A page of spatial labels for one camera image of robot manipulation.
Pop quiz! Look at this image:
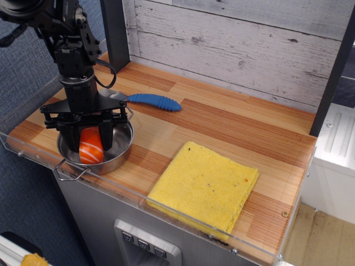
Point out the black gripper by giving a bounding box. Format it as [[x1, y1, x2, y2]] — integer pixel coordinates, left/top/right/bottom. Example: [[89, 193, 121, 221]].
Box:
[[40, 76, 131, 153]]

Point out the orange salmon sushi toy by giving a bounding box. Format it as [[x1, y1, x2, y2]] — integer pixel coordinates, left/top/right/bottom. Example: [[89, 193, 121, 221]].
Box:
[[79, 127, 104, 165]]

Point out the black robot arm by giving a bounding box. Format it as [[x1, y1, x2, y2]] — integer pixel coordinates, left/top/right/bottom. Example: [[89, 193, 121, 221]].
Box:
[[1, 1, 128, 152]]

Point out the yellow rag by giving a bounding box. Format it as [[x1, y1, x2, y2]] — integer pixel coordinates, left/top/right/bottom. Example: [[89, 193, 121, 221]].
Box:
[[147, 141, 259, 242]]

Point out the small steel pot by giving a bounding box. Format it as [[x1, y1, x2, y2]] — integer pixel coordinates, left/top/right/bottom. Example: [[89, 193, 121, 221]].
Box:
[[53, 121, 134, 181]]

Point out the silver button panel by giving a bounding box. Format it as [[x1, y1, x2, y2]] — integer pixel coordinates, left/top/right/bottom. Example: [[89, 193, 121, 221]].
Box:
[[114, 218, 182, 265]]

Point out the blue handled metal spoon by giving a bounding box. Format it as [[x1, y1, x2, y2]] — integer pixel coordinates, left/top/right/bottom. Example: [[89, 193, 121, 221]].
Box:
[[99, 89, 182, 111]]

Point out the black braided cable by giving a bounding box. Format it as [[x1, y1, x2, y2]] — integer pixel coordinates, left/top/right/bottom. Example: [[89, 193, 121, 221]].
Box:
[[0, 24, 28, 48]]

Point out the left black frame post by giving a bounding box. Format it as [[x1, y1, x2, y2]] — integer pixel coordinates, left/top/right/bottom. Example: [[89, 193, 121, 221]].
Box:
[[100, 0, 130, 73]]

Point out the black frame post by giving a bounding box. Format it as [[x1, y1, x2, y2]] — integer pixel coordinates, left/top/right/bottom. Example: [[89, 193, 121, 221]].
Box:
[[310, 8, 354, 137], [100, 0, 130, 73]]

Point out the right black frame post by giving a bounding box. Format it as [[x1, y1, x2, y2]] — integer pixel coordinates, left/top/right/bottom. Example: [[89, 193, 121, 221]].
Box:
[[310, 8, 354, 137]]

